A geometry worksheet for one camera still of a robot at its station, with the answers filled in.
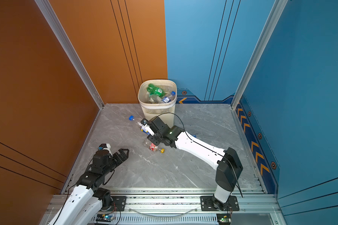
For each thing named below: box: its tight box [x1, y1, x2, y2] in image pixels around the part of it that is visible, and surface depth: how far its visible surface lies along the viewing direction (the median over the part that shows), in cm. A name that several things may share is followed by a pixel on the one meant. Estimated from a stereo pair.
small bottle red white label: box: [142, 141, 165, 154], surface depth 91 cm
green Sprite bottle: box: [146, 83, 166, 98], surface depth 98 cm
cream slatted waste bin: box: [138, 79, 177, 128], surface depth 96 cm
